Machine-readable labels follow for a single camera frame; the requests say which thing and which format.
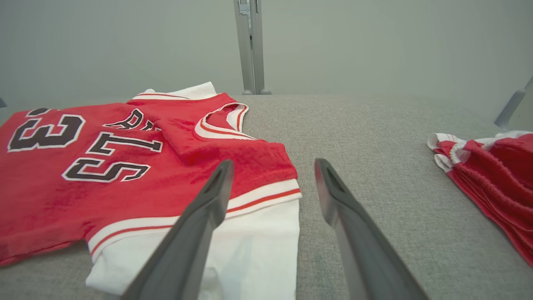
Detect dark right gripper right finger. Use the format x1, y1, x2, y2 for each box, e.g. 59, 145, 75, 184
314, 157, 429, 300

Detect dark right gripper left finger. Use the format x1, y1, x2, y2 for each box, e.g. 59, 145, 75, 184
121, 160, 234, 300

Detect red Bulls basketball jersey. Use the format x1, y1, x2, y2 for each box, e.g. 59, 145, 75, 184
0, 82, 302, 296

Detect red Bulls basketball shorts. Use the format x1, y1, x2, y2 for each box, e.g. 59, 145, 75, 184
427, 130, 533, 267

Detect slanted grey metal leg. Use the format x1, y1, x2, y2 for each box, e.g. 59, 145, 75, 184
494, 75, 533, 130

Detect grey partition post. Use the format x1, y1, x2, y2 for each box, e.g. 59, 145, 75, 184
233, 0, 255, 95
250, 0, 272, 95

